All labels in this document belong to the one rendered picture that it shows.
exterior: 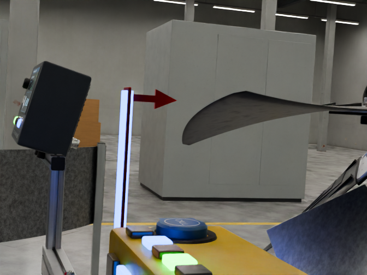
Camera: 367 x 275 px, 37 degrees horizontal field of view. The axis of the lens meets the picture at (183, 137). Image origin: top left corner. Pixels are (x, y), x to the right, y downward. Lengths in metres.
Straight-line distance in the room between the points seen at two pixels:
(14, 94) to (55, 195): 3.78
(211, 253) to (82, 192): 2.43
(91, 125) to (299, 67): 3.35
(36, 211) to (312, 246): 1.96
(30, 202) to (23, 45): 2.59
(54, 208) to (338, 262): 0.65
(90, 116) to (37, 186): 6.26
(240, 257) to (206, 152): 6.67
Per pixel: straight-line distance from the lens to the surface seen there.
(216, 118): 0.72
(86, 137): 8.81
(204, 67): 7.01
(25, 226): 2.59
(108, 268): 0.43
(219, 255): 0.39
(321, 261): 0.76
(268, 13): 12.03
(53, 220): 1.20
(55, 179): 1.20
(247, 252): 0.40
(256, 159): 7.31
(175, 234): 0.42
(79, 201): 2.80
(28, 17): 5.00
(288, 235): 0.78
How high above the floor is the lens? 1.17
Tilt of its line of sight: 3 degrees down
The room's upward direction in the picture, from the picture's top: 4 degrees clockwise
